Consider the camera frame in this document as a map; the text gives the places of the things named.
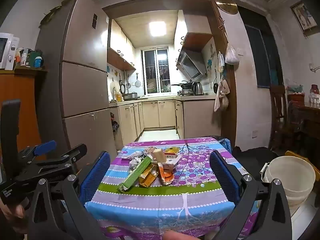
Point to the beige cloth bag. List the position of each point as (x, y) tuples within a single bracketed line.
[(221, 95)]

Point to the small hanging pouch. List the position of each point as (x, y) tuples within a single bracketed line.
[(221, 62)]

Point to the red-capped jar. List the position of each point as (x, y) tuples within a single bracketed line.
[(315, 91)]

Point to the dark wooden chair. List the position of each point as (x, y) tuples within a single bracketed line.
[(278, 110)]

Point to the wall kitchen cabinet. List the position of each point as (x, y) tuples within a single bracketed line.
[(192, 35), (118, 45)]

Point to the kitchen window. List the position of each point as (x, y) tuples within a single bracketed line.
[(156, 71)]

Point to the person's right hand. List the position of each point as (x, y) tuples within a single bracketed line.
[(181, 236)]

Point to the beige refrigerator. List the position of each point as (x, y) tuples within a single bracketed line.
[(82, 80)]

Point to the dark wooden dining table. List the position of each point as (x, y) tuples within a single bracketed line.
[(307, 115)]

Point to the white plastic bucket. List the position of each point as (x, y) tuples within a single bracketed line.
[(290, 175)]

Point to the green canister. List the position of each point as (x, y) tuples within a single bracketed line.
[(31, 58)]

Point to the clear plastic wrappers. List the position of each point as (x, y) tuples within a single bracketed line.
[(131, 154)]

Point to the white plastic bag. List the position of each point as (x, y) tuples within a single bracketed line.
[(232, 56)]

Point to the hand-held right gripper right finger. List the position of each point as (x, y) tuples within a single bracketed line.
[(223, 177)]

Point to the dark blue window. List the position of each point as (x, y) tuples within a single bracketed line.
[(262, 57)]

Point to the beige block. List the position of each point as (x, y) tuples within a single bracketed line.
[(160, 156)]

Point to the ceiling light panel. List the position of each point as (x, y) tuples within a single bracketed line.
[(157, 28)]

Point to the framed picture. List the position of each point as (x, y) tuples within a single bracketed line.
[(302, 17)]

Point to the yellow foil packet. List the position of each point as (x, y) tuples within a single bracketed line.
[(148, 177)]

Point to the brown wooden cabinet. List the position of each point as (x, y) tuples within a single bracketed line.
[(17, 105)]

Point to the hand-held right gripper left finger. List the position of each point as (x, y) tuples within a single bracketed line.
[(96, 175)]

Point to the yellow wooden stool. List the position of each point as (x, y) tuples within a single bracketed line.
[(295, 154)]

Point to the orange white snack packet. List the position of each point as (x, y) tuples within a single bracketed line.
[(166, 176)]

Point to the floral striped tablecloth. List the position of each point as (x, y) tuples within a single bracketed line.
[(162, 205)]

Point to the white microwave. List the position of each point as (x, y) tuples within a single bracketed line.
[(6, 51)]

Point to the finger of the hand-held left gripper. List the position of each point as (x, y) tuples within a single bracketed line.
[(45, 147), (72, 153)]

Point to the gas stove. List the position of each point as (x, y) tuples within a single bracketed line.
[(186, 92)]

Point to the blue plastic bag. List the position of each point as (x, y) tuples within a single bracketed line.
[(223, 143)]

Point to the green long carton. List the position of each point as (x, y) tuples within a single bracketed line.
[(136, 173)]

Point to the black bag on floor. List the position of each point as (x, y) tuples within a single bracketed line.
[(252, 157)]

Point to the white light switch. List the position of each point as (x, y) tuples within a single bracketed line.
[(240, 51)]

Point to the metal wall hook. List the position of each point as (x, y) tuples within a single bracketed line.
[(313, 67)]

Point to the blue cup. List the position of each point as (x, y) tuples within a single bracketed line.
[(38, 62)]

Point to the gold round wall plate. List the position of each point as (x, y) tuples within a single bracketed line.
[(226, 3)]

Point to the steel kettle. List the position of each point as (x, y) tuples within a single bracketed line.
[(197, 88)]

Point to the steel pot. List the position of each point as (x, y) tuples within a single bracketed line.
[(130, 96)]

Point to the base kitchen cabinets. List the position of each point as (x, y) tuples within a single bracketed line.
[(195, 117)]

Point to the person's left hand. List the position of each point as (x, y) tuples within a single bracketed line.
[(13, 211)]

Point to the steel range hood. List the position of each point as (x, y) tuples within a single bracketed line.
[(191, 63)]

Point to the hanging strainer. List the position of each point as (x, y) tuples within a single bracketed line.
[(137, 82)]

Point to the black wok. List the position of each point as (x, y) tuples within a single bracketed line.
[(183, 83)]

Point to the flower wall sticker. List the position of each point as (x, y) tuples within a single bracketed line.
[(211, 57)]

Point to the white bottle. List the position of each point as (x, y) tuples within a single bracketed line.
[(23, 57)]

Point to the silver wrapper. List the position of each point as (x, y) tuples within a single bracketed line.
[(136, 163)]

